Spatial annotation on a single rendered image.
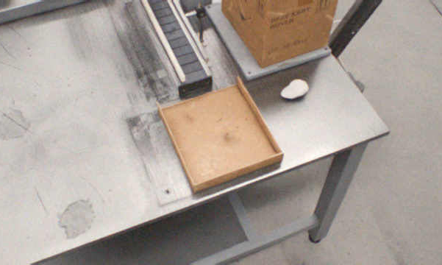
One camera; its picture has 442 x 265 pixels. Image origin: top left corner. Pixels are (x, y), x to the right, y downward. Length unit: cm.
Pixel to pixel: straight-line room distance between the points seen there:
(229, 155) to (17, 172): 58
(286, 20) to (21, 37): 89
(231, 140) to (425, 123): 148
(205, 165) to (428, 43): 202
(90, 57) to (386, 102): 161
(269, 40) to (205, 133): 33
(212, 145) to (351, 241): 102
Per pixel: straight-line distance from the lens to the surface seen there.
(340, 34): 212
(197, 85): 146
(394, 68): 285
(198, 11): 153
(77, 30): 173
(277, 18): 140
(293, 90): 146
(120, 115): 145
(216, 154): 134
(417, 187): 242
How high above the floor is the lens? 196
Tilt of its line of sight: 54 degrees down
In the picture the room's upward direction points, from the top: straight up
